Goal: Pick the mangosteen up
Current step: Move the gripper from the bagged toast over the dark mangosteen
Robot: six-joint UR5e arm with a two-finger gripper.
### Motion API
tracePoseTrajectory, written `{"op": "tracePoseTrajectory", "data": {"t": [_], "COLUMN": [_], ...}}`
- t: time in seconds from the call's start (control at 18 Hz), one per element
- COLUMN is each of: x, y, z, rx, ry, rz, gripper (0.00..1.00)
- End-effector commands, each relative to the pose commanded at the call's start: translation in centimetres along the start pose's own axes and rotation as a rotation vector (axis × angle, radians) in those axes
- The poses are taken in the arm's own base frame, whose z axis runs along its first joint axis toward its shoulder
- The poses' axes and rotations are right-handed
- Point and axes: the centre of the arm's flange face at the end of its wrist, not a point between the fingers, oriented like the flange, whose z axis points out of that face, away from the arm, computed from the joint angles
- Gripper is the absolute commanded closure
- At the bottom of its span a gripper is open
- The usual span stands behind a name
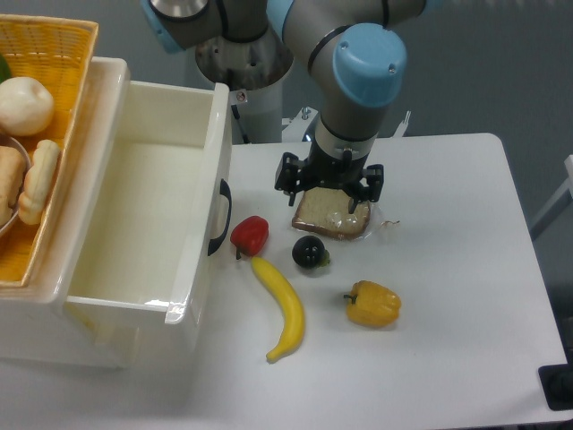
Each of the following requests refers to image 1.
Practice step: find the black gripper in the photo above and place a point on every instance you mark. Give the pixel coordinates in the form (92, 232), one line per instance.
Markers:
(333, 163)

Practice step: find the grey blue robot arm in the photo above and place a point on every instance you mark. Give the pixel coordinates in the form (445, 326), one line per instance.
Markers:
(348, 47)

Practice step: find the bread slice in plastic wrap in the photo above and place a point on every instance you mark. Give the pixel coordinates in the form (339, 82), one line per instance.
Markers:
(324, 212)

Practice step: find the red bell pepper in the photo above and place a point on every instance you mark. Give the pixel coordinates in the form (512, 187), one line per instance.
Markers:
(250, 236)

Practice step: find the yellow bell pepper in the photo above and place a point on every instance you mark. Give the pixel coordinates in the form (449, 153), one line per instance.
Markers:
(371, 304)

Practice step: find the yellow banana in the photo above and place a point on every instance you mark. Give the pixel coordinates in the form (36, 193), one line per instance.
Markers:
(291, 306)

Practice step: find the white plastic drawer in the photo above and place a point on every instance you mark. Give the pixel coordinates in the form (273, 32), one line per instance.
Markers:
(144, 264)

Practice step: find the beige bread roll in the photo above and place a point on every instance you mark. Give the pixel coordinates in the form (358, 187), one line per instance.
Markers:
(37, 182)

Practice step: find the yellow woven basket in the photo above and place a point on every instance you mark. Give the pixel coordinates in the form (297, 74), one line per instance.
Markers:
(57, 52)

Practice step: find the black clamp at table edge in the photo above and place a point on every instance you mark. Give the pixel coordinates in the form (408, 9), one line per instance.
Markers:
(556, 381)

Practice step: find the white round bun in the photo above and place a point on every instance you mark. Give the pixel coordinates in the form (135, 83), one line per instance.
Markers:
(27, 107)

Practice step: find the tan bread piece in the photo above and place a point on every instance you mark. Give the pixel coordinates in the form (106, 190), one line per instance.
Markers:
(12, 171)

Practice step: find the white plastic drawer cabinet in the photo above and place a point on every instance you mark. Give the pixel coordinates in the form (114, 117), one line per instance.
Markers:
(37, 323)

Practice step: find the green vegetable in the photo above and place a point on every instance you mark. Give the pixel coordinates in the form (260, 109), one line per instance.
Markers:
(5, 70)

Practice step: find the black drawer handle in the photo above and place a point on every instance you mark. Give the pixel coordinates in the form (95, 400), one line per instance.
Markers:
(223, 217)

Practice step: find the white frame at right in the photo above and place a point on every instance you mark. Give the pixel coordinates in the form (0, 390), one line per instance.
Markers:
(558, 202)

